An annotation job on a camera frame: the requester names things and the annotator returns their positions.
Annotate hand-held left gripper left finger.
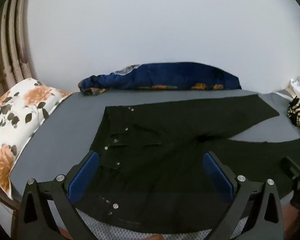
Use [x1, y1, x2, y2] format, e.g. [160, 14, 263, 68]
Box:
[11, 151, 100, 240]

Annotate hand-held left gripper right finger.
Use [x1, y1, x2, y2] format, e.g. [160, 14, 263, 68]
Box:
[202, 151, 285, 240]

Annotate black pants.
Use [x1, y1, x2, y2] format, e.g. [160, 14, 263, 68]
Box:
[74, 93, 300, 233]

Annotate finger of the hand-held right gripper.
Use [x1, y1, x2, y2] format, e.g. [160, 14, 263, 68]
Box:
[279, 156, 300, 179]

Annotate beige patterned curtain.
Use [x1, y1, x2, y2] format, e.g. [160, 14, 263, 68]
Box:
[0, 0, 38, 105]

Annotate white floral pillow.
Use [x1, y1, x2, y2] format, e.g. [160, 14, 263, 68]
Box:
[0, 77, 73, 200]

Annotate grey mesh bed mat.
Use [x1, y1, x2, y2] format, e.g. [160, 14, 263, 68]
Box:
[10, 89, 300, 240]

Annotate blue floral blanket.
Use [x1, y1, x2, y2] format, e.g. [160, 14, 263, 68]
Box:
[77, 61, 242, 97]

